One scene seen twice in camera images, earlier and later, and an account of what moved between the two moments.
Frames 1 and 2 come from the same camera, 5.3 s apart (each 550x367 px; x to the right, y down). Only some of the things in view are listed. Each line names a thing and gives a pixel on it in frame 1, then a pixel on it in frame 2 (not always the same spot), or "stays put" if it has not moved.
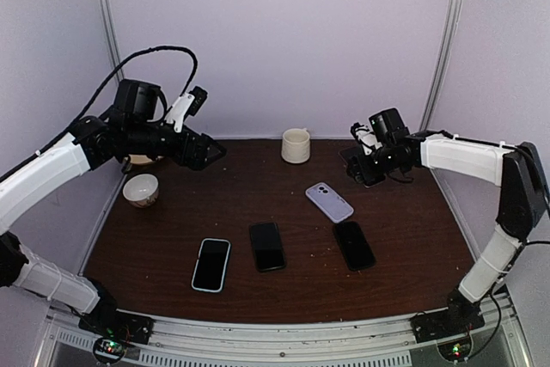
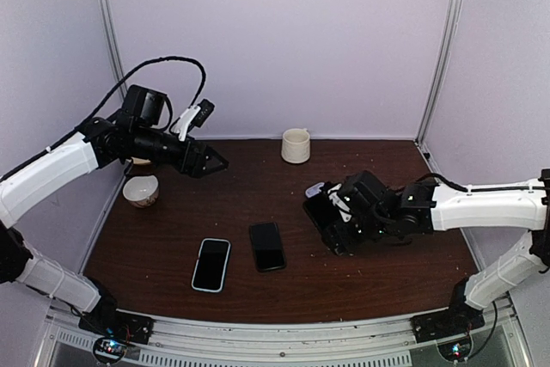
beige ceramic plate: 141,159 stays put
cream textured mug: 296,145 stays put
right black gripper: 362,171 → 339,242
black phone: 267,246 stays put
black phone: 354,245 → 324,213
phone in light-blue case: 210,272 stays put
